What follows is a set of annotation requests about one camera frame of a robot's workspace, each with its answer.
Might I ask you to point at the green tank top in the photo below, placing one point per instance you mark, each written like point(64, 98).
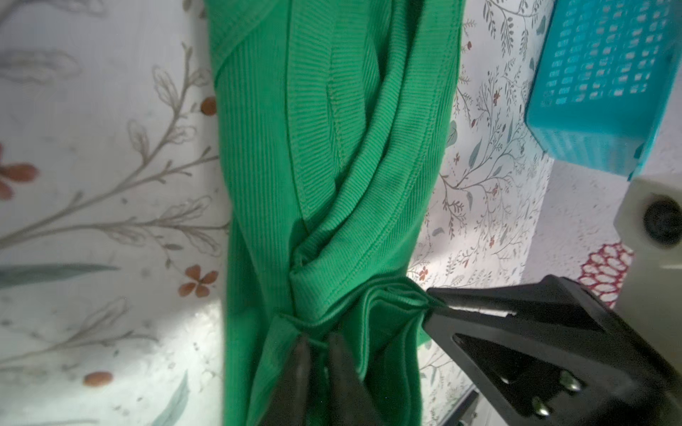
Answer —
point(333, 120)

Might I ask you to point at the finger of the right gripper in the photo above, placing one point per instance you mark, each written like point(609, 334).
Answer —
point(551, 353)

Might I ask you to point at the floral table mat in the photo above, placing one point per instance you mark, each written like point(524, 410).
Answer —
point(115, 217)

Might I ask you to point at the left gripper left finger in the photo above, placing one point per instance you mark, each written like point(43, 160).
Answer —
point(288, 403)

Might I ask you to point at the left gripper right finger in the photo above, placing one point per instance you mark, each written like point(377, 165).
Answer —
point(350, 401)

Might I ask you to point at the teal plastic basket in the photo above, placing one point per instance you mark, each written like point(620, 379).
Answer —
point(603, 82)

